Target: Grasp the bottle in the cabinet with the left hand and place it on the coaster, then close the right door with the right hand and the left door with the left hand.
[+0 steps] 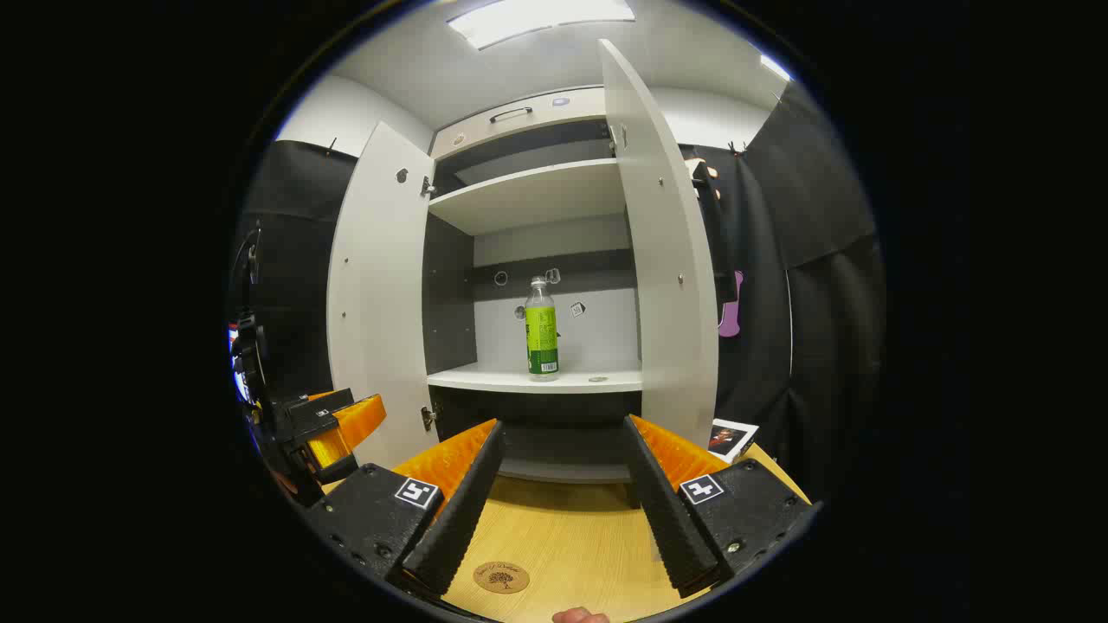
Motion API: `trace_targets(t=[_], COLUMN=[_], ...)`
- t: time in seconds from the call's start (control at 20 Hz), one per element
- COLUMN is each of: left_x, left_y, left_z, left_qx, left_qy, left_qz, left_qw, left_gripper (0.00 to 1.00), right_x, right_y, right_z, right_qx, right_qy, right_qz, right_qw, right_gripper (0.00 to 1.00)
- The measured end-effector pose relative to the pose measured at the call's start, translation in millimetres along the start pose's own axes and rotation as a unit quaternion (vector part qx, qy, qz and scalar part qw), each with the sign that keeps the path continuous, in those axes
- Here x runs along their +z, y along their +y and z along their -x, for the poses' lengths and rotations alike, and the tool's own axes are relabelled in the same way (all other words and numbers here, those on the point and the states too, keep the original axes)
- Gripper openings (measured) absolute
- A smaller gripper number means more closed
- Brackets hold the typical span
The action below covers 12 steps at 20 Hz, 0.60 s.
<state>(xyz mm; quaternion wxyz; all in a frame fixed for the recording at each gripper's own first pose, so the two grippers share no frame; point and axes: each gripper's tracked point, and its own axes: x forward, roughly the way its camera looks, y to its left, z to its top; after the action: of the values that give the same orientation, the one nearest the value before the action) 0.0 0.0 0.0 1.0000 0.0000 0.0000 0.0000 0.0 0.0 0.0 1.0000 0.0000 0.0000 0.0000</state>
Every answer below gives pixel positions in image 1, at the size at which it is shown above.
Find green label clear bottle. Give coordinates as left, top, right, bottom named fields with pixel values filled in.
left=525, top=276, right=561, bottom=382

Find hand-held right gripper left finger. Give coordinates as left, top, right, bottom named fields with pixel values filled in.
left=305, top=419, right=506, bottom=600

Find white book with portrait cover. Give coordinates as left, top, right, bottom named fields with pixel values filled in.
left=708, top=419, right=760, bottom=465

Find white cabinet door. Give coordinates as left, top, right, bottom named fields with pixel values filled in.
left=597, top=38, right=721, bottom=451
left=326, top=121, right=438, bottom=472

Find round wooden coaster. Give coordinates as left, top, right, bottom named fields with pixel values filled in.
left=473, top=562, right=531, bottom=595

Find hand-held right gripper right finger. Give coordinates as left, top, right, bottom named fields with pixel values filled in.
left=623, top=414, right=821, bottom=600

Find white cabinet drawer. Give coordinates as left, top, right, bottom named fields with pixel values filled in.
left=430, top=87, right=607, bottom=161

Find white cabinet shelf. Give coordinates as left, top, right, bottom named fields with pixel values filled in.
left=428, top=158, right=626, bottom=236
left=426, top=361, right=643, bottom=395

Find black backdrop cloth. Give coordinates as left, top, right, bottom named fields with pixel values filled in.
left=227, top=82, right=888, bottom=503

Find large ceiling light panel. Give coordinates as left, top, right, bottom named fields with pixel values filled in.
left=446, top=0, right=637, bottom=51

